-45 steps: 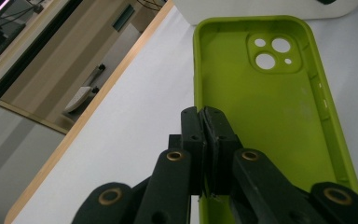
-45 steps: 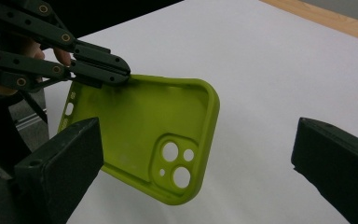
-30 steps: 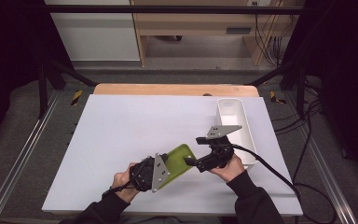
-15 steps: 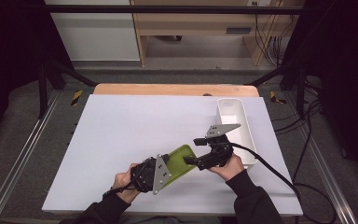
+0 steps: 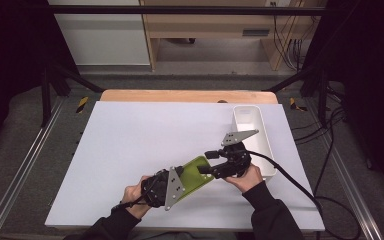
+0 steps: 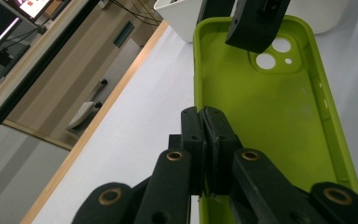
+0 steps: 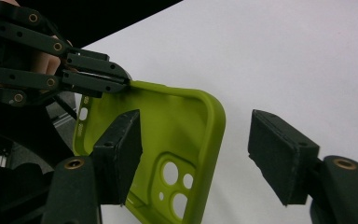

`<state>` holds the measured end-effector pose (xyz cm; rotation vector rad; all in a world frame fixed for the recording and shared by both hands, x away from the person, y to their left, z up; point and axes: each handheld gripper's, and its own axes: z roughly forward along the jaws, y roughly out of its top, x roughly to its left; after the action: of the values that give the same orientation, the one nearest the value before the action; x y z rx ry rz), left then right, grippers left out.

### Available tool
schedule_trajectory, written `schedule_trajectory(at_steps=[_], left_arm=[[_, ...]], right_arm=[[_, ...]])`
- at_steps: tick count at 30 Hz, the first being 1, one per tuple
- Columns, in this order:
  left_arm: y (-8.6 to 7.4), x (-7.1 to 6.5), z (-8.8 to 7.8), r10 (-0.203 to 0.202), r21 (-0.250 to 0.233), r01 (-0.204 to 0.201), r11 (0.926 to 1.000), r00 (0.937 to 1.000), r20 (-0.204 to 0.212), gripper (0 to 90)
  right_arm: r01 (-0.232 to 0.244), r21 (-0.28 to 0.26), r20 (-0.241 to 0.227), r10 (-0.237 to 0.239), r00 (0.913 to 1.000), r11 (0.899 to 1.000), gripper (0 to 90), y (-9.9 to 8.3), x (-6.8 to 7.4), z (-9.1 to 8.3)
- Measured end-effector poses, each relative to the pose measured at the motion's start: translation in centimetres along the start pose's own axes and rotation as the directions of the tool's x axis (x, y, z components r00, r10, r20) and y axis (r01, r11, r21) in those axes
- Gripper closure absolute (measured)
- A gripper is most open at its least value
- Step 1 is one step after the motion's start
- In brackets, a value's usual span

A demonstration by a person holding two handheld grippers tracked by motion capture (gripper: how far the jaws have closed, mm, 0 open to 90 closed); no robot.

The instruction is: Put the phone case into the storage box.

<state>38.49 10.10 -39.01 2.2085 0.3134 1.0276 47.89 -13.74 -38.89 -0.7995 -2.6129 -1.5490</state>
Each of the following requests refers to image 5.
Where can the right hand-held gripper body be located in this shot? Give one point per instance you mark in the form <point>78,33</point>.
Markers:
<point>236,160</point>

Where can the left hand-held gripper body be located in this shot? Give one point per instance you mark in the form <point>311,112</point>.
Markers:
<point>160,190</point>

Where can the green plate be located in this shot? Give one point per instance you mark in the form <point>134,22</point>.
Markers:
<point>193,176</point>

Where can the white plastic storage box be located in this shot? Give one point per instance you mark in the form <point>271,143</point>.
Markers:
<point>253,146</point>

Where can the person's right hand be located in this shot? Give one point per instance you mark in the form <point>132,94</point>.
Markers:
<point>246,180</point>

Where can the person's left hand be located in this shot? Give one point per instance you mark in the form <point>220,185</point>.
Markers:
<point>134,196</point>

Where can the white table mat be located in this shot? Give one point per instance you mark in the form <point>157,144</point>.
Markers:
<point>140,143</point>

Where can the yellow black tape strip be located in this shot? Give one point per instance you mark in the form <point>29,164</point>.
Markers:
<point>295,104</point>
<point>82,104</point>

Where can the black stand leg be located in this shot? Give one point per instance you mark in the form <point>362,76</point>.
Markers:
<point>56,83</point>
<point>316,83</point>

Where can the white cabinet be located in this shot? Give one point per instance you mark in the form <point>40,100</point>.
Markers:
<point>103,36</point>

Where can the aluminium floor rail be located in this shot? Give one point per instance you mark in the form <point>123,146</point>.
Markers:
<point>20,166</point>
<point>350,186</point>

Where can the black frame crossbar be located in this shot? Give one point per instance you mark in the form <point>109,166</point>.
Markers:
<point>180,10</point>

